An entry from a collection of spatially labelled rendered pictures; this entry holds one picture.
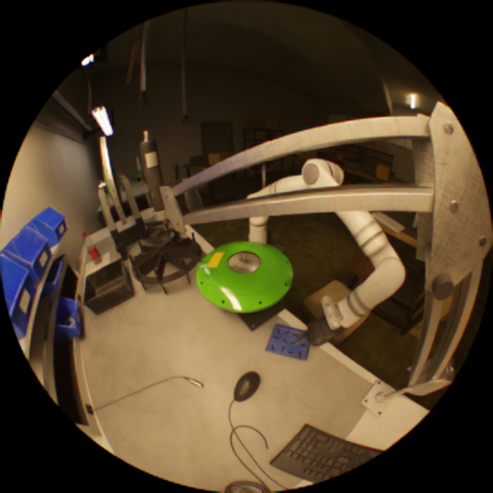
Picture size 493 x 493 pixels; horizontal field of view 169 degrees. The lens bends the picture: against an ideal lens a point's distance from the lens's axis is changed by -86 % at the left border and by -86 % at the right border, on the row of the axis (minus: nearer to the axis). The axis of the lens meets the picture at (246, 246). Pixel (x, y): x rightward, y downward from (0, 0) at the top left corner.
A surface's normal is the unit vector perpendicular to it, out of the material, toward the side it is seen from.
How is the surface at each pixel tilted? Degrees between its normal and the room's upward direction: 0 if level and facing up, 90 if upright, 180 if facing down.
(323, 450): 6
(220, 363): 0
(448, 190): 90
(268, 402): 0
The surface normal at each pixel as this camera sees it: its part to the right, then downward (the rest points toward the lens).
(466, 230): -0.59, 0.49
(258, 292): 0.10, -0.54
